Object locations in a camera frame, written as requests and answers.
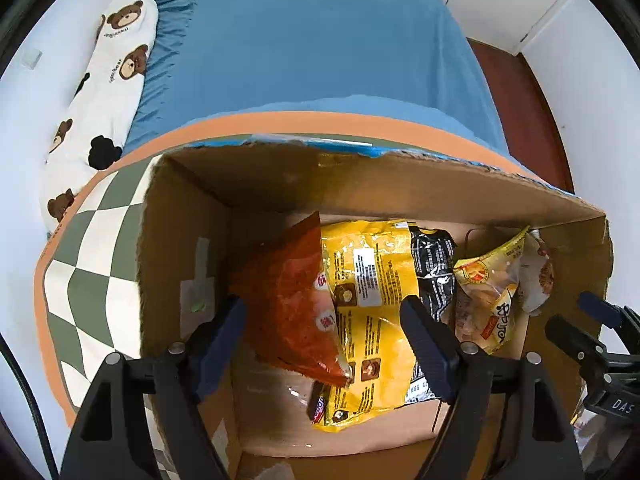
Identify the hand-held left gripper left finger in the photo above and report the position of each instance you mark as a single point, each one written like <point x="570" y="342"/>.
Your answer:
<point x="220" y="345"/>

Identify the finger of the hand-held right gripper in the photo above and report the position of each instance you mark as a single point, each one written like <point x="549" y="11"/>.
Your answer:
<point x="607" y="310"/>
<point x="572" y="335"/>

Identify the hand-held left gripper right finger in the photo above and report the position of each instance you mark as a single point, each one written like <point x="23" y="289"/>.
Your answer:
<point x="430" y="350"/>

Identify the orange-red snack packet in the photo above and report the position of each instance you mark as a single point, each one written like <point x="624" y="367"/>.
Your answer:
<point x="290" y="300"/>

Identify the cardboard box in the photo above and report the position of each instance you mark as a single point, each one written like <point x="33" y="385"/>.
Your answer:
<point x="260" y="185"/>

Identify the clear cookie packet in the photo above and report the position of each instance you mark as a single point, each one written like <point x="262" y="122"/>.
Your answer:
<point x="542" y="275"/>

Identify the black snack packet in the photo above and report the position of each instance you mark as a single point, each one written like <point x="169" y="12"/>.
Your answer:
<point x="435" y="265"/>

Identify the pale yellow snack packet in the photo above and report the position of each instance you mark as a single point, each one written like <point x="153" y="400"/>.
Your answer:
<point x="487" y="280"/>

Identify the small dark candy bar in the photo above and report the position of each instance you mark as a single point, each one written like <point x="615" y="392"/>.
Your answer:
<point x="319" y="402"/>

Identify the green checkered blanket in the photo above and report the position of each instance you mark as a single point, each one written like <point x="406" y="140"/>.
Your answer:
<point x="90" y="260"/>

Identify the bear print pillow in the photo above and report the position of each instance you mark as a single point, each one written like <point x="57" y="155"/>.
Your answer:
<point x="110" y="95"/>

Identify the blue bed sheet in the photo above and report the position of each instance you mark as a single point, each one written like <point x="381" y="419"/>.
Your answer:
<point x="310" y="45"/>

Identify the white door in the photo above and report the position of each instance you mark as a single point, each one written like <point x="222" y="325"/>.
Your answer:
<point x="500" y="5"/>

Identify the white wall switch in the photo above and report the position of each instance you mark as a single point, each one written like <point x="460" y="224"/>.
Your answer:
<point x="33" y="58"/>

